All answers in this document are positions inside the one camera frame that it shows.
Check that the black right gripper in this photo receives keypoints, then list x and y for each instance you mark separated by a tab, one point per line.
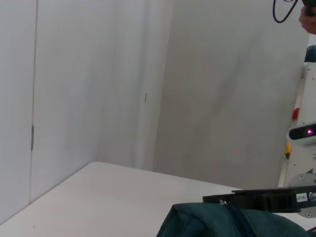
284	200

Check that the dark teal fabric lunch bag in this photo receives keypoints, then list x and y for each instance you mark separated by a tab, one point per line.
222	222

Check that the person's bare hand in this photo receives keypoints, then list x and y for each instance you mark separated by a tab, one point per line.
308	23

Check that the red emergency stop button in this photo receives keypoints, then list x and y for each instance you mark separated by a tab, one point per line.
295	113

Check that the white robot torso column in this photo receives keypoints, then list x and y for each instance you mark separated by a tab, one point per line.
307	98

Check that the black handheld controller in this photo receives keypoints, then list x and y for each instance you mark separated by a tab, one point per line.
309	6

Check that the white and black head camera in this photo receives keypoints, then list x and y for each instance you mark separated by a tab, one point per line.
302	134

